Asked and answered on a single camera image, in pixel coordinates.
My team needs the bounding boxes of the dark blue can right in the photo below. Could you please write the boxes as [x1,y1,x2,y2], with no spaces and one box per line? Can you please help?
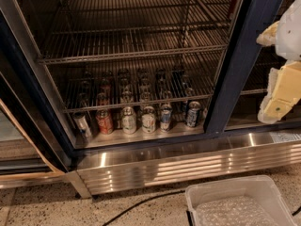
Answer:
[185,101,201,127]

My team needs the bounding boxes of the stainless fridge base grille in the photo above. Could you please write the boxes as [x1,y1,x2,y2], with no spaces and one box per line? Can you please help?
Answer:
[67,130,301,198]

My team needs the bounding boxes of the blue white can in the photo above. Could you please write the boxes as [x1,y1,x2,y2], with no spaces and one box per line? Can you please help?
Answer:
[160,104,172,132]

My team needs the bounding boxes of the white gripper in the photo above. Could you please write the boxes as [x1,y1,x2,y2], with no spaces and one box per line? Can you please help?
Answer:
[256,21,301,124]

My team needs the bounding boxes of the red cola can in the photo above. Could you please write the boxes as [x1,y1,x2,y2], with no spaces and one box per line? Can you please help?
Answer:
[96,109,114,135]

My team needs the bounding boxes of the upper wire shelf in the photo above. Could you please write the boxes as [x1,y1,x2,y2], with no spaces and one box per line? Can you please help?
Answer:
[39,0,231,65]

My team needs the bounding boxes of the lower wire shelf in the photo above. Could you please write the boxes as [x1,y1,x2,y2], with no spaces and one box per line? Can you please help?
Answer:
[64,52,220,112]

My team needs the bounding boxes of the right compartment wire shelf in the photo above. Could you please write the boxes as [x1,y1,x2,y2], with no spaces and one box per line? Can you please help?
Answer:
[241,48,285,95]

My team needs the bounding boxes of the green white 7up can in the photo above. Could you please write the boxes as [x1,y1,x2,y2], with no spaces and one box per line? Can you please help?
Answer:
[121,106,136,135]

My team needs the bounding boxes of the black floor cable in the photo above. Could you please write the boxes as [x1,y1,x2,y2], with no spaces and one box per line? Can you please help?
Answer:
[102,189,186,226]

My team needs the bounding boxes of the clear plastic bin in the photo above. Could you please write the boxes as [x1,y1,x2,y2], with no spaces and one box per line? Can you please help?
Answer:
[185,175,297,226]

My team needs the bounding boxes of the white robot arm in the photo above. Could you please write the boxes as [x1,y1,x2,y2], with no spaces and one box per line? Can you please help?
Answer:
[256,0,301,124]

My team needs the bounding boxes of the open fridge door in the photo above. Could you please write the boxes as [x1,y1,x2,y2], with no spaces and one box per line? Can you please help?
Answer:
[0,15,71,188]

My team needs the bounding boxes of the dark blue fridge pillar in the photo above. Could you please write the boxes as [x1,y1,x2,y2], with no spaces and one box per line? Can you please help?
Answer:
[204,0,283,135]

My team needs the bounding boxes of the silver can far left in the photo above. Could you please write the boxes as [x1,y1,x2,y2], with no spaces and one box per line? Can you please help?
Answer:
[72,112,92,139]

